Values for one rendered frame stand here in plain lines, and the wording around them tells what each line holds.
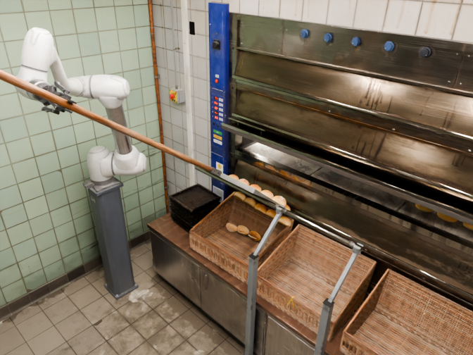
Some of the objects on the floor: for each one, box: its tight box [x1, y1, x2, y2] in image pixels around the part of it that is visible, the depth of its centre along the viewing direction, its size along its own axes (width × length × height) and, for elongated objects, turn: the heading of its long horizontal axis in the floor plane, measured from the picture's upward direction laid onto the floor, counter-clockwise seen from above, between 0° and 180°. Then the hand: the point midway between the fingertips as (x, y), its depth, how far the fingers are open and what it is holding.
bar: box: [195, 166, 363, 355], centre depth 242 cm, size 31×127×118 cm, turn 45°
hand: (66, 104), depth 144 cm, fingers closed on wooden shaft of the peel, 3 cm apart
